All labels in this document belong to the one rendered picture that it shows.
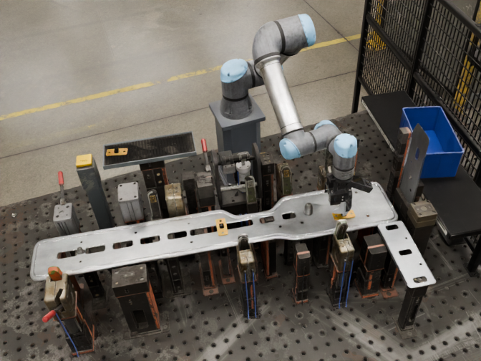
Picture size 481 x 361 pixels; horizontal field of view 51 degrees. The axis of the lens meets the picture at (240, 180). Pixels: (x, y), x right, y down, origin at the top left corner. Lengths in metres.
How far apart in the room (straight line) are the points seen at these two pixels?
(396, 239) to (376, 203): 0.19
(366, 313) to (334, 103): 2.50
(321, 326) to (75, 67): 3.78
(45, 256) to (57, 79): 3.18
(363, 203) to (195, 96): 2.65
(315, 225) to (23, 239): 1.35
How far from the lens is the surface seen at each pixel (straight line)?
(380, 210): 2.03
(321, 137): 1.77
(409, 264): 1.88
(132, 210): 2.00
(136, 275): 1.82
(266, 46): 1.80
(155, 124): 4.17
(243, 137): 2.32
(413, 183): 2.02
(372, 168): 2.65
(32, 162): 4.14
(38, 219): 2.62
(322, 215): 1.98
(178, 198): 1.97
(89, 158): 2.11
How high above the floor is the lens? 2.46
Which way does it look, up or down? 44 degrees down
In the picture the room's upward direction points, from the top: 4 degrees counter-clockwise
